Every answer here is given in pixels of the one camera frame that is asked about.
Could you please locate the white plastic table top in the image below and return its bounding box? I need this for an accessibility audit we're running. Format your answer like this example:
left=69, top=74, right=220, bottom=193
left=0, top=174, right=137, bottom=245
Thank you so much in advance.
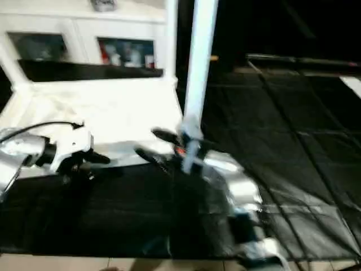
left=0, top=76, right=187, bottom=180

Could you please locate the white plastic table leg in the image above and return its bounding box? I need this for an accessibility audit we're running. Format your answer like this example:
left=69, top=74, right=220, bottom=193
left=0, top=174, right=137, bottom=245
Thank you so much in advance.
left=183, top=0, right=219, bottom=139
left=0, top=40, right=29, bottom=97
left=164, top=0, right=180, bottom=82

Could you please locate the small white jar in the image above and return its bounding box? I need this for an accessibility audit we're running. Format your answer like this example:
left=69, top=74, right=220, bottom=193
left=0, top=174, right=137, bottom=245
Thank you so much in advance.
left=129, top=49, right=144, bottom=67

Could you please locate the small red bottle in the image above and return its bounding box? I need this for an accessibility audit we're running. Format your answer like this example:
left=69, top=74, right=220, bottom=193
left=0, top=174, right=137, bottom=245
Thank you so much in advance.
left=102, top=45, right=115, bottom=66

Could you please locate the black work mat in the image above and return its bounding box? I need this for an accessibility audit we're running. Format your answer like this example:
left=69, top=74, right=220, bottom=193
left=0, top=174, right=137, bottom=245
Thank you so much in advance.
left=0, top=59, right=361, bottom=259

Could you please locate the white glass-door cabinet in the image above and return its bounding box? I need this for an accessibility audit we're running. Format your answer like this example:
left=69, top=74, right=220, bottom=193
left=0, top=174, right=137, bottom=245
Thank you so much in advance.
left=0, top=0, right=170, bottom=71

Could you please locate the small grey metal object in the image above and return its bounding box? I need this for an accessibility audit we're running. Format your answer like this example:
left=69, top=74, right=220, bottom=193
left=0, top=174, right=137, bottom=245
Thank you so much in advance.
left=91, top=0, right=118, bottom=12

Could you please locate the long black bar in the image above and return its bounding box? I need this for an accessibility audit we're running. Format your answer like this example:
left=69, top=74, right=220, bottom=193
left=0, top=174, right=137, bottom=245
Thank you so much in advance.
left=245, top=54, right=361, bottom=71

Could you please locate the large black cabinet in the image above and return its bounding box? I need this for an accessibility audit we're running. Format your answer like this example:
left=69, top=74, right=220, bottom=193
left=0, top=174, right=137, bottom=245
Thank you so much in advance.
left=178, top=0, right=361, bottom=68

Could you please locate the white board strip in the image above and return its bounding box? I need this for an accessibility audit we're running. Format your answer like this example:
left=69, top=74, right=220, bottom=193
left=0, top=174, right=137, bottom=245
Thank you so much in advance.
left=340, top=76, right=361, bottom=101

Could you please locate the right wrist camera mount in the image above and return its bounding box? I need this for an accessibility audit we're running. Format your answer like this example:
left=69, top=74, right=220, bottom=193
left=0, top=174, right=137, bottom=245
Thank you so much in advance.
left=179, top=117, right=204, bottom=174

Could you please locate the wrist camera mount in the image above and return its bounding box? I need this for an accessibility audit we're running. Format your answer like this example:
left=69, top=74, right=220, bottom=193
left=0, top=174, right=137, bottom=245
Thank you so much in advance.
left=179, top=117, right=204, bottom=174
left=50, top=127, right=94, bottom=173

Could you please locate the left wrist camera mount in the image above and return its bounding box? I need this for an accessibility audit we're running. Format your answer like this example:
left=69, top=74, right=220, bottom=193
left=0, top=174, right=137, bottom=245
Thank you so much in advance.
left=50, top=127, right=94, bottom=173

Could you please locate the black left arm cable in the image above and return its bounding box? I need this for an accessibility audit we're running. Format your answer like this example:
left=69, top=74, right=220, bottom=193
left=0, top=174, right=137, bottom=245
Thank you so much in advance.
left=0, top=121, right=85, bottom=145

